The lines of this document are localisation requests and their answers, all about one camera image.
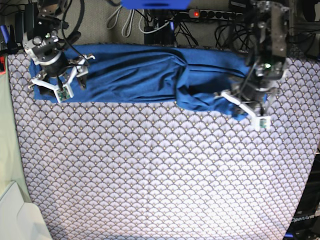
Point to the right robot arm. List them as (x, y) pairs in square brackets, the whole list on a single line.
[(48, 46)]

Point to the white plastic bin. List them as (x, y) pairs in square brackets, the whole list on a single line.
[(20, 220)]

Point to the black power strip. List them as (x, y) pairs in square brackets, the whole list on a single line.
[(213, 14)]

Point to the blue-handled clamp at left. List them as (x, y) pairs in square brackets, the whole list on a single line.
[(11, 45)]

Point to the black OpenArm box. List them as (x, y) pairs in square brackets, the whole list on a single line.
[(305, 224)]

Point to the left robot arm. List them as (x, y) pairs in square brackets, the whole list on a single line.
[(267, 58)]

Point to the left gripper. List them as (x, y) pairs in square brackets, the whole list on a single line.
[(255, 90)]

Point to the patterned fan-print tablecloth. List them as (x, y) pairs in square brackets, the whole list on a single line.
[(111, 171)]

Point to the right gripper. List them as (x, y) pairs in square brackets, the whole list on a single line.
[(53, 65)]

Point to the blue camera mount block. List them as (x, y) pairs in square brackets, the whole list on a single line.
[(156, 4)]

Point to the blue long-sleeve T-shirt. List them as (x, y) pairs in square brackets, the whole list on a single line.
[(130, 73)]

